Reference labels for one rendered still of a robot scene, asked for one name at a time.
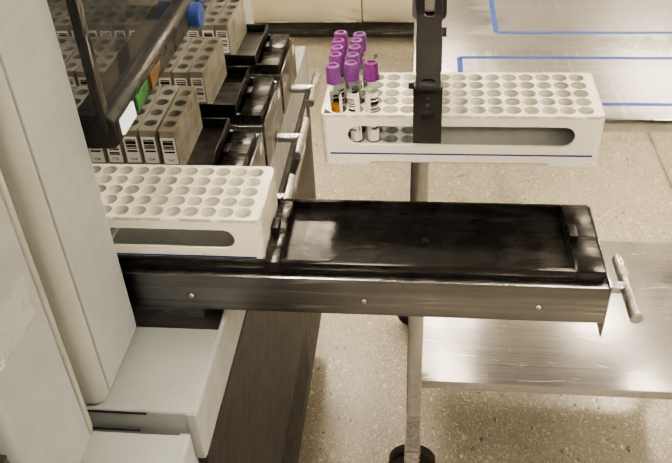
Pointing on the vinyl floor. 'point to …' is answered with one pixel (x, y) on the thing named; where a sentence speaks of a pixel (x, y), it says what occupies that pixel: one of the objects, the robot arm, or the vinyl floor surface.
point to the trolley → (642, 93)
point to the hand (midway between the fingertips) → (427, 99)
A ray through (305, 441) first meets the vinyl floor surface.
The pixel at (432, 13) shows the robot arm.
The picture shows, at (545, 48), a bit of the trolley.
